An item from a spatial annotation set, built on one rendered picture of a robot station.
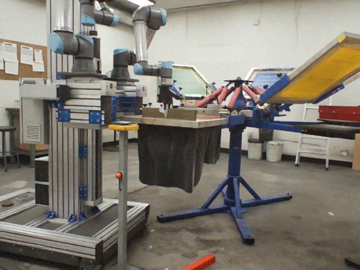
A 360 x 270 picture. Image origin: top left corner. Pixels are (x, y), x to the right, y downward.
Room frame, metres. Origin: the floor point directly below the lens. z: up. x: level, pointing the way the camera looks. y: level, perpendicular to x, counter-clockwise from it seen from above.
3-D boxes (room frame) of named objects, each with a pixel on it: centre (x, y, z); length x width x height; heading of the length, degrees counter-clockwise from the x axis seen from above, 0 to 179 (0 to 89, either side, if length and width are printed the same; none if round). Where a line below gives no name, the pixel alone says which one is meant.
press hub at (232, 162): (3.35, -0.56, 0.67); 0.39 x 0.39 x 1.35
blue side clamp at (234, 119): (2.51, -0.40, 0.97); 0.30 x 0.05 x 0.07; 150
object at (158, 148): (2.18, 0.10, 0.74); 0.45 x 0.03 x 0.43; 60
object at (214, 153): (2.29, -0.20, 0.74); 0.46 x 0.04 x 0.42; 150
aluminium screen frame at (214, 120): (2.44, -0.04, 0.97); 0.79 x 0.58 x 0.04; 150
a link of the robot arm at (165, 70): (2.23, 0.10, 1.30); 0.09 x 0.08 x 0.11; 29
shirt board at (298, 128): (2.78, -0.90, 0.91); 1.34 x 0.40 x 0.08; 30
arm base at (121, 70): (2.62, 0.48, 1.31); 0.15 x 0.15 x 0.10
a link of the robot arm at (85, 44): (2.14, 0.63, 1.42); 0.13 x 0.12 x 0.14; 137
